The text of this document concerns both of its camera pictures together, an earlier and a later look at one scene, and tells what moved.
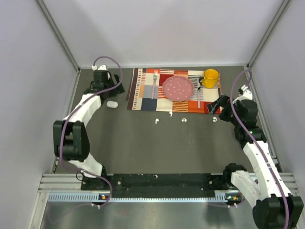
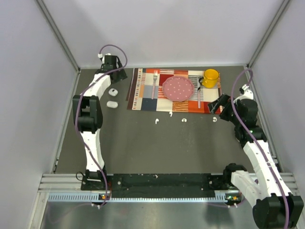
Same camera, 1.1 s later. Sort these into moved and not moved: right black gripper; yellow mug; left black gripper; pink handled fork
Moved: left black gripper
Not moved: pink handled fork; right black gripper; yellow mug
